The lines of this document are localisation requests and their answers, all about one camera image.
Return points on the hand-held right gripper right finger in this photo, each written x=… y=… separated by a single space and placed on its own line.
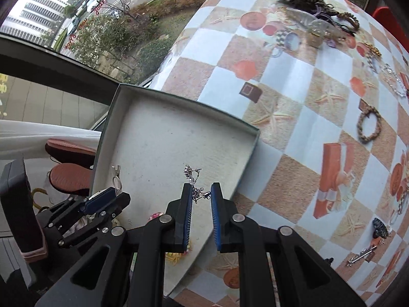
x=216 y=220

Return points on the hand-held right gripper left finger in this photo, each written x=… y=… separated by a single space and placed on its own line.
x=187 y=220

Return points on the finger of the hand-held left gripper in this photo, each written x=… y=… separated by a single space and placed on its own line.
x=99 y=198
x=110 y=209

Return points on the white cardboard box with dark rim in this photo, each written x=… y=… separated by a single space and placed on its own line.
x=166 y=128

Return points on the silver duckbill hair clip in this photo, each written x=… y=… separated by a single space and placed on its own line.
x=362 y=255

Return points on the checkered printed tablecloth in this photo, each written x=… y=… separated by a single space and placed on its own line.
x=287 y=80

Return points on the small black hair claw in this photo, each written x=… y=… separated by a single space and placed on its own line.
x=380 y=227

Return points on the clear hair claw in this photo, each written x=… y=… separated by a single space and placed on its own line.
x=306 y=22

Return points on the red plastic chair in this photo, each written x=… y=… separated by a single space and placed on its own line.
x=388 y=16

